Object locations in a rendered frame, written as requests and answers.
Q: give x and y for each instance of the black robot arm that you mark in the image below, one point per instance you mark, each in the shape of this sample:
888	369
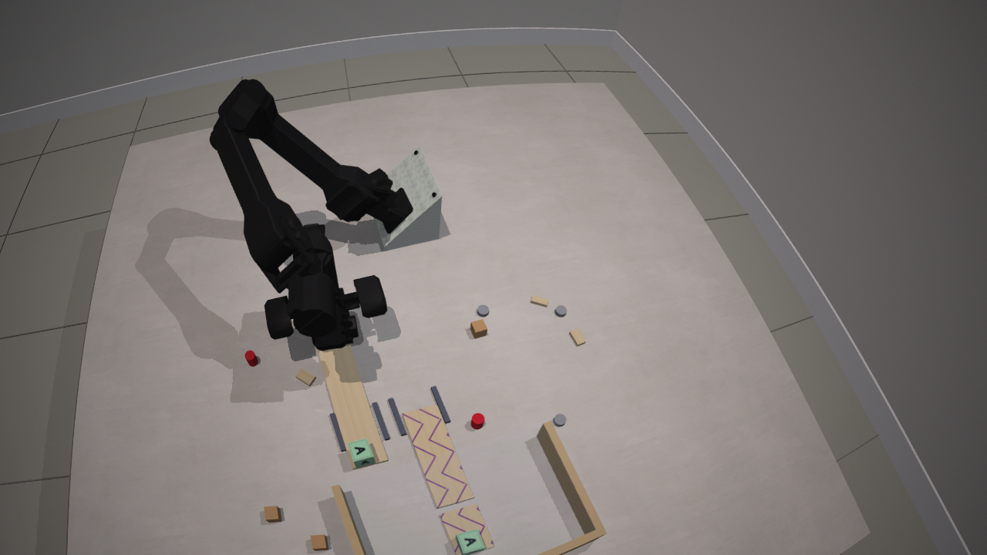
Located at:
273	232

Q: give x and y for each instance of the green alphabet block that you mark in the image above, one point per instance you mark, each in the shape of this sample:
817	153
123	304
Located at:
361	453

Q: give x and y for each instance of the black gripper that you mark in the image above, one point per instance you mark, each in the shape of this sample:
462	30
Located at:
369	294

